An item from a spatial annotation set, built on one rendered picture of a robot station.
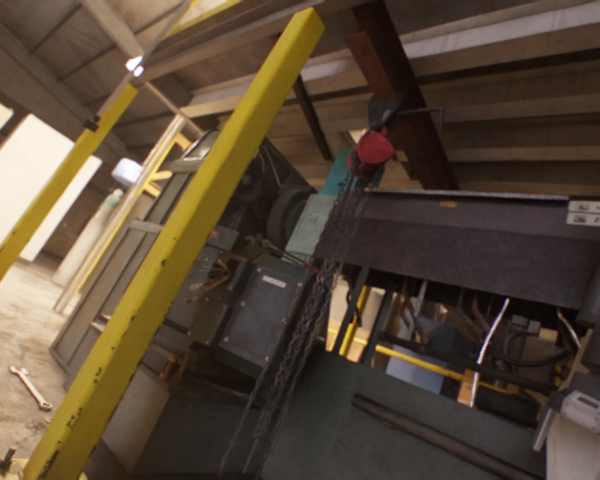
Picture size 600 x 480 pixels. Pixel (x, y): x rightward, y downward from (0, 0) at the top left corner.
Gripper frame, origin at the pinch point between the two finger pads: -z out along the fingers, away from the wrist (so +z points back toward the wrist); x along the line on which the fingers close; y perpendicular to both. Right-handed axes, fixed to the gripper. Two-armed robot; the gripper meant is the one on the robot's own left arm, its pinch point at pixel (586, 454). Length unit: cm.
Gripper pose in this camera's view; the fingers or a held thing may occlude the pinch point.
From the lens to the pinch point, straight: 63.9
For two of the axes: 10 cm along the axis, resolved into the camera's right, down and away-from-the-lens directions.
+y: -6.4, -5.0, -5.9
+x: -5.8, -1.9, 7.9
